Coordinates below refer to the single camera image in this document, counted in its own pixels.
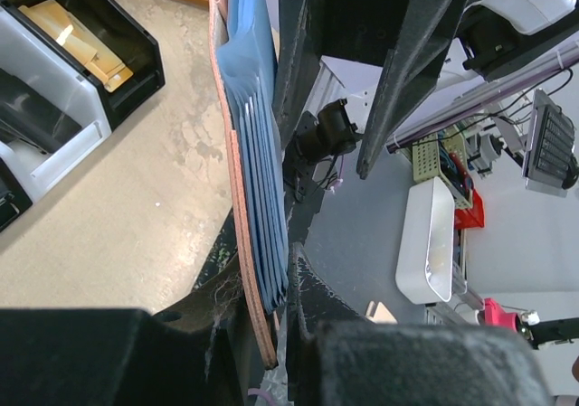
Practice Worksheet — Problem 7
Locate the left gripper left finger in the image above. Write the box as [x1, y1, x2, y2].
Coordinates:
[1, 258, 244, 405]

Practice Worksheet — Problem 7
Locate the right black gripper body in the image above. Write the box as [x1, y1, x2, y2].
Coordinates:
[308, 0, 411, 67]

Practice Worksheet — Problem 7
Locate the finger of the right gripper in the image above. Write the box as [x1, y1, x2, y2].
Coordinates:
[273, 0, 325, 130]
[356, 0, 469, 179]

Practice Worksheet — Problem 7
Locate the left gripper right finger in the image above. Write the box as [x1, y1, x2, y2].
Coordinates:
[286, 243, 555, 405]

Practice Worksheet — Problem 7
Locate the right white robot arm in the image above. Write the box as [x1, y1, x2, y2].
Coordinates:
[273, 0, 578, 178]

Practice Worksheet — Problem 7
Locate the black bin with gold cards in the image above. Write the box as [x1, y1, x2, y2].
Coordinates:
[1, 0, 166, 130]

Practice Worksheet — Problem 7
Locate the black bin with silver cards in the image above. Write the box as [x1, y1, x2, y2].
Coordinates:
[1, 158, 33, 231]

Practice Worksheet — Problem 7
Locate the gold cards pile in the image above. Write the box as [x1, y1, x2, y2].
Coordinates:
[19, 0, 133, 93]

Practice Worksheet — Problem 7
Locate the white bin with black cards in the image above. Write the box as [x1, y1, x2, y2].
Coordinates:
[1, 10, 112, 202]

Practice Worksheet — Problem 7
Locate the black cards pile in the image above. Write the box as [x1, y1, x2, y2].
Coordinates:
[1, 70, 82, 154]

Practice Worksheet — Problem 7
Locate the green basket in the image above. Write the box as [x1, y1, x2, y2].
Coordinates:
[412, 128, 473, 210]

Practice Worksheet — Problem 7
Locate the white plastic tray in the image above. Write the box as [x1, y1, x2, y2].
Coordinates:
[395, 177, 454, 305]

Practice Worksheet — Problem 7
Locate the red basket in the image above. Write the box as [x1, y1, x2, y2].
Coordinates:
[451, 156, 485, 231]

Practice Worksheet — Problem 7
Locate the pink plastic object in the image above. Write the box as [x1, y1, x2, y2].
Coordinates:
[477, 297, 520, 332]

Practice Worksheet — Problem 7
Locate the black keyboard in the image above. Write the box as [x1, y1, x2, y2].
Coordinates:
[521, 89, 578, 198]

